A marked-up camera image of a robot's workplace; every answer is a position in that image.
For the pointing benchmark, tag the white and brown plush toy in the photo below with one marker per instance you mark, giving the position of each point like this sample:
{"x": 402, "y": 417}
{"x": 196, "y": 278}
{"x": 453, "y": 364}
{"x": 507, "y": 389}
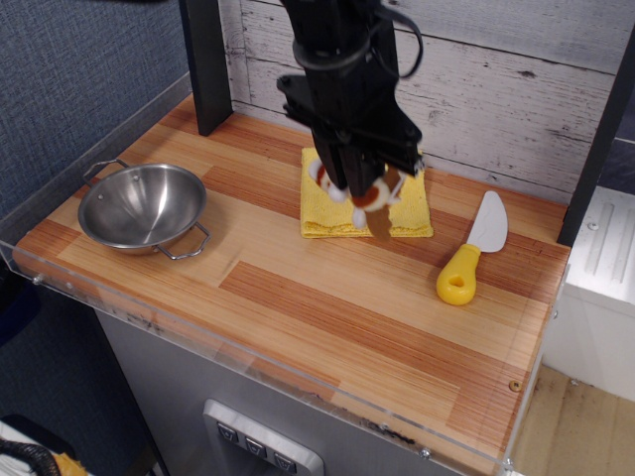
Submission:
{"x": 328, "y": 211}

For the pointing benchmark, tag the black vertical post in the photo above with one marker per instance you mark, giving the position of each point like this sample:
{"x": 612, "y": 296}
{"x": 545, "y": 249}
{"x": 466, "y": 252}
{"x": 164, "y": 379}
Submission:
{"x": 606, "y": 132}
{"x": 207, "y": 63}

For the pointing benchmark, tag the yellow handled white knife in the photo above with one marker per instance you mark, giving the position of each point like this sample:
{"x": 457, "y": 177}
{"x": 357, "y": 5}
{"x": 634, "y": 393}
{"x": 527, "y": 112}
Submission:
{"x": 457, "y": 283}

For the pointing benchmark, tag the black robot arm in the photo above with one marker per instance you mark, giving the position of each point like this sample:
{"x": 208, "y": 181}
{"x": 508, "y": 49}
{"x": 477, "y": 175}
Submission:
{"x": 345, "y": 29}

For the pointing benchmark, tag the black vertical post right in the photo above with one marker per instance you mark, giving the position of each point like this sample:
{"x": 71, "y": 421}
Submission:
{"x": 606, "y": 132}

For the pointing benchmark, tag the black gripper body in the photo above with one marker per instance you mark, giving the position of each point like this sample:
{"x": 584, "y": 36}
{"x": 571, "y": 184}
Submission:
{"x": 355, "y": 99}

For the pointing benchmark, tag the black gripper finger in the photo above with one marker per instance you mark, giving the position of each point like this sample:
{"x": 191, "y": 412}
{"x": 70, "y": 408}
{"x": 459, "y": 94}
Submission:
{"x": 362, "y": 167}
{"x": 328, "y": 149}

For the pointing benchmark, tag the black vertical post left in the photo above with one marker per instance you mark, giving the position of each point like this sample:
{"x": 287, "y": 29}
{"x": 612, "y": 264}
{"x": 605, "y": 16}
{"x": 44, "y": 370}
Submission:
{"x": 207, "y": 63}

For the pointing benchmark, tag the folded yellow cloth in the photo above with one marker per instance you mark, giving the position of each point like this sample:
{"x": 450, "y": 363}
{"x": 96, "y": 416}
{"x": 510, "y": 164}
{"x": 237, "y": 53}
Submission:
{"x": 410, "y": 217}

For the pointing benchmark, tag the stainless steel bowl with handles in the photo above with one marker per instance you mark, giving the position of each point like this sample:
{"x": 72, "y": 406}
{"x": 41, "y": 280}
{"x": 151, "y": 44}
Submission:
{"x": 142, "y": 209}

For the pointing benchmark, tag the white side shelf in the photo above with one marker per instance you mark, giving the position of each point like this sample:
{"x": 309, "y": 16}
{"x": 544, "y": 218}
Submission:
{"x": 591, "y": 335}

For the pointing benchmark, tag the silver button control panel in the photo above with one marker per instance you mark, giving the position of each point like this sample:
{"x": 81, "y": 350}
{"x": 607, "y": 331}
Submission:
{"x": 269, "y": 452}

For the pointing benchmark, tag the silver toy kitchen cabinet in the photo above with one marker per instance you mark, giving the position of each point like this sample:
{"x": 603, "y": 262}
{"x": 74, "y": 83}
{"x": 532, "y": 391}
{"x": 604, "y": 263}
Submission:
{"x": 171, "y": 384}

